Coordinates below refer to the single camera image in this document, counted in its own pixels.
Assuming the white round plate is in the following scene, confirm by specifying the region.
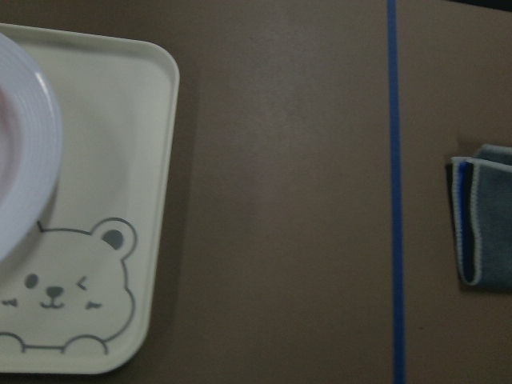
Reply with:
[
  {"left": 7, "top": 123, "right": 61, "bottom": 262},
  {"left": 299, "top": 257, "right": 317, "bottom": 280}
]
[{"left": 1, "top": 34, "right": 63, "bottom": 259}]

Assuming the white bear tray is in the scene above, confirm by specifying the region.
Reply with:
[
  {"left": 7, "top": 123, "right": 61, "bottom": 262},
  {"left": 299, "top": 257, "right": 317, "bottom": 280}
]
[{"left": 1, "top": 24, "right": 180, "bottom": 374}]

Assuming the grey folded cloth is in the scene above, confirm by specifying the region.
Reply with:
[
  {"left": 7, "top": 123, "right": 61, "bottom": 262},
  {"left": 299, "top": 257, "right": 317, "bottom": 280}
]
[{"left": 450, "top": 144, "right": 511, "bottom": 290}]

